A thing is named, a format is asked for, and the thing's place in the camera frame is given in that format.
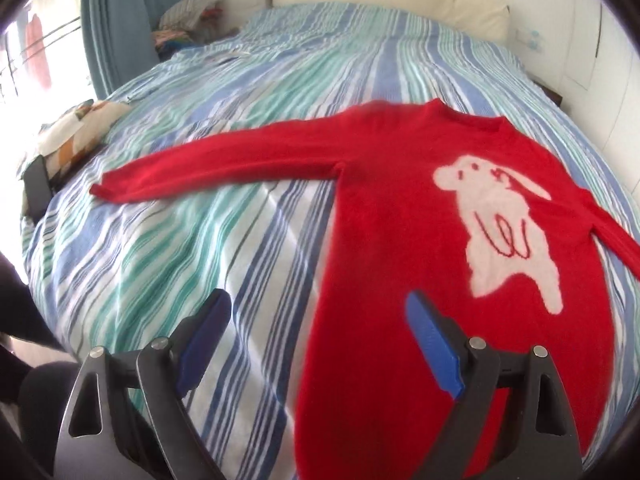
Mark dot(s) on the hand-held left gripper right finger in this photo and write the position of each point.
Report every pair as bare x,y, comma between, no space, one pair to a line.
434,342

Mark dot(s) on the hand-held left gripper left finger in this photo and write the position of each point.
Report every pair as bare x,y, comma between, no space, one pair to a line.
202,336

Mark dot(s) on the red sweater with white rabbit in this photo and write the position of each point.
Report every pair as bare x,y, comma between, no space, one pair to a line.
400,240

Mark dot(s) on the pile of folded clothes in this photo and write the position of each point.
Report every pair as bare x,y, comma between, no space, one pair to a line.
190,22

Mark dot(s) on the striped blue bed sheet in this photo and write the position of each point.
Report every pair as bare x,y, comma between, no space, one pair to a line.
210,200

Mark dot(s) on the dark chair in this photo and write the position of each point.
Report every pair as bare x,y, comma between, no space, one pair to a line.
35,370

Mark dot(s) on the black phone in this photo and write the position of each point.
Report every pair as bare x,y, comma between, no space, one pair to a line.
36,185

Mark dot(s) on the patterned colourful pillow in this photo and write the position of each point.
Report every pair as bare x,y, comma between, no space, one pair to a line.
77,132

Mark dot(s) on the blue curtain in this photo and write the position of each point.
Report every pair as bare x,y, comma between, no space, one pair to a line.
117,20

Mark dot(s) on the red hanging garment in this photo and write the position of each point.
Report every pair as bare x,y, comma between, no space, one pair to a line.
37,50

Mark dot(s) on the cream padded headboard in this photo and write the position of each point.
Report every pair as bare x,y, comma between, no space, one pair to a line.
390,0

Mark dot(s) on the white wall socket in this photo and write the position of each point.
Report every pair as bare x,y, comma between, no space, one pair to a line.
531,39

